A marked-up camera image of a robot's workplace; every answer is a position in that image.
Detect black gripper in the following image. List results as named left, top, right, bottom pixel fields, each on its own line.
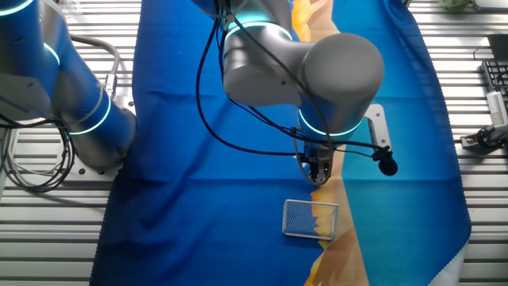
left=298, top=139, right=336, bottom=180

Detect blue printed mountain cloth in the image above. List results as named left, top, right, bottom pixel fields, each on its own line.
left=89, top=0, right=473, bottom=286

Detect black keyboard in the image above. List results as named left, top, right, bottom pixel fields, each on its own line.
left=480, top=59, right=508, bottom=102

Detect green object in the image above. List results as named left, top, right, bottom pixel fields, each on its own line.
left=437, top=0, right=474, bottom=14

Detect dark grey box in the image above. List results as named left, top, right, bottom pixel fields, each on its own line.
left=487, top=34, right=508, bottom=60

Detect white wire mesh goal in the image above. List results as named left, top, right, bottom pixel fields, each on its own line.
left=282, top=198, right=341, bottom=242

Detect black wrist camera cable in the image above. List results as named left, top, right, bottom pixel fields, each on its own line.
left=216, top=0, right=384, bottom=158

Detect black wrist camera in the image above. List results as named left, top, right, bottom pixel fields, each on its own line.
left=371, top=145, right=399, bottom=177

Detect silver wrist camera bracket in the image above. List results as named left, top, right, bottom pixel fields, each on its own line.
left=364, top=103, right=393, bottom=150

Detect long looped gripper cable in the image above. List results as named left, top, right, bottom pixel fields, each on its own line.
left=194, top=0, right=334, bottom=187

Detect silver fixed depth camera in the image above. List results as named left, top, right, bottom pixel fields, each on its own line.
left=486, top=90, right=508, bottom=128

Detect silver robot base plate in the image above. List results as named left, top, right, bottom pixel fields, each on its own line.
left=53, top=99, right=138, bottom=184

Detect thick grey robot cable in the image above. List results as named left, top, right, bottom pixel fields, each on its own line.
left=69, top=34, right=122, bottom=100

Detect black looped cable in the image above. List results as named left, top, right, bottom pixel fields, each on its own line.
left=0, top=113, right=76, bottom=195

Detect grey looped cable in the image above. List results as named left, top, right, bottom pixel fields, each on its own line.
left=2, top=126, right=60, bottom=187

